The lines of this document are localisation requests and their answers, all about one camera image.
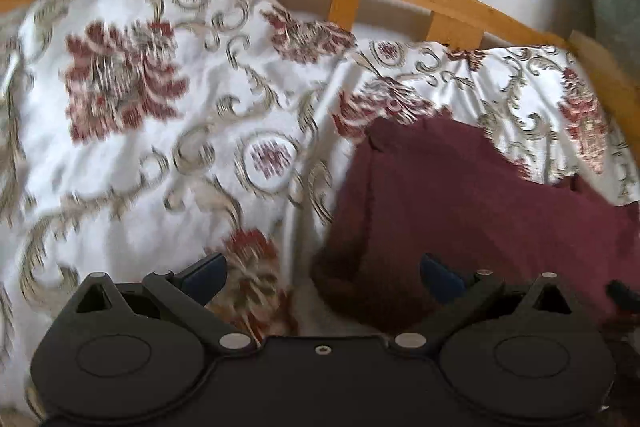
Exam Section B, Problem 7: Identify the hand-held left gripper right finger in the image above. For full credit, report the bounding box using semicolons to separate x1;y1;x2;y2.
392;253;573;350

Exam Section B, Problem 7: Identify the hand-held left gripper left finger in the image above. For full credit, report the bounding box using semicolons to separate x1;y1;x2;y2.
74;252;252;351

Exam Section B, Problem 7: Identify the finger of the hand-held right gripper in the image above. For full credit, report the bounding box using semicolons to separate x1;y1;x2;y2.
606;281;640;314

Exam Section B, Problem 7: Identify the maroon long-sleeve shirt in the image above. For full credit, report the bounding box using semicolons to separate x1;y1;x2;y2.
310;117;640;427

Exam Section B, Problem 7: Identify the white floral satin blanket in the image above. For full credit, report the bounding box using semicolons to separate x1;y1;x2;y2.
0;0;640;427

